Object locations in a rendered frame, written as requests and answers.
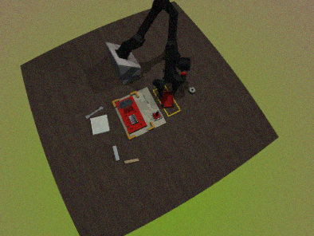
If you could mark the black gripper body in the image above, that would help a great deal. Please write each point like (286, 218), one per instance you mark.
(167, 73)

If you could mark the small black toy wheel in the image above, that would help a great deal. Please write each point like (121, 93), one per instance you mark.
(191, 90)

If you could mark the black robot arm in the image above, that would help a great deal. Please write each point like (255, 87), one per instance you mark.
(171, 51)

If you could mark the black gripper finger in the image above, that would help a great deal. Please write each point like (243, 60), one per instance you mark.
(174, 88)
(160, 89)

